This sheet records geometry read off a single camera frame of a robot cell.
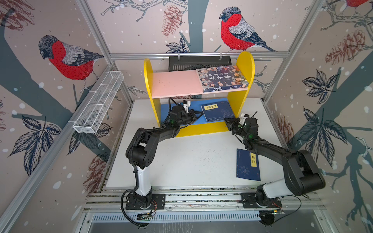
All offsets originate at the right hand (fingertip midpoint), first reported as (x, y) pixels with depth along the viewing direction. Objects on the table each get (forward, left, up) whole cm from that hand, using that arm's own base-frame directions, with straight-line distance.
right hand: (223, 119), depth 86 cm
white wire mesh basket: (-13, +70, +15) cm, 73 cm away
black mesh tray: (+31, +27, +19) cm, 46 cm away
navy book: (+7, +3, -1) cm, 8 cm away
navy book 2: (-21, -15, -18) cm, 31 cm away
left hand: (+1, +12, +3) cm, 12 cm away
